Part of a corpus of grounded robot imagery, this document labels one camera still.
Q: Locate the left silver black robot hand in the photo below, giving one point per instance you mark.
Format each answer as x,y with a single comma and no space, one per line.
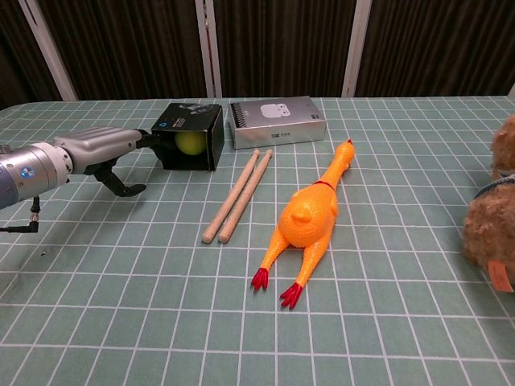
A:
96,146

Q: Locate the yellow tennis ball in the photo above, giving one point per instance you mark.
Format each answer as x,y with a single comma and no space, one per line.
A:
190,144

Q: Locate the black cardboard box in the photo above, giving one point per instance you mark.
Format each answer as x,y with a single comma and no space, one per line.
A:
217,136

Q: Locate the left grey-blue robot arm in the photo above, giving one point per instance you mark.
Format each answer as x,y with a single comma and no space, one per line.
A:
32,173

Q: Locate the silver earbuds box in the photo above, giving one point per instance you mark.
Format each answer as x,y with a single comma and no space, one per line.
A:
277,128

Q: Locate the dark ribbed partition panel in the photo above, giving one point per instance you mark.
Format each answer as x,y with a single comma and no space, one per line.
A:
133,48
16,60
442,48
281,48

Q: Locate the wooden drumstick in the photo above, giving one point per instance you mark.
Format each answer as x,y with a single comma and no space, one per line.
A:
246,197
231,197

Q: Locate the green checked tablecloth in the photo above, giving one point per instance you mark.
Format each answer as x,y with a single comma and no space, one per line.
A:
120,321

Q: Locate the orange rubber chicken toy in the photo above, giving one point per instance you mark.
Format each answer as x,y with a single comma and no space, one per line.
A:
310,217

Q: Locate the brown teddy bear striped shirt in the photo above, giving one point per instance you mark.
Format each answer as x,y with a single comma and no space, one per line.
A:
491,225

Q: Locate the white partition post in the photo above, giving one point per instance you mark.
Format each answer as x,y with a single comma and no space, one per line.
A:
357,48
48,48
209,48

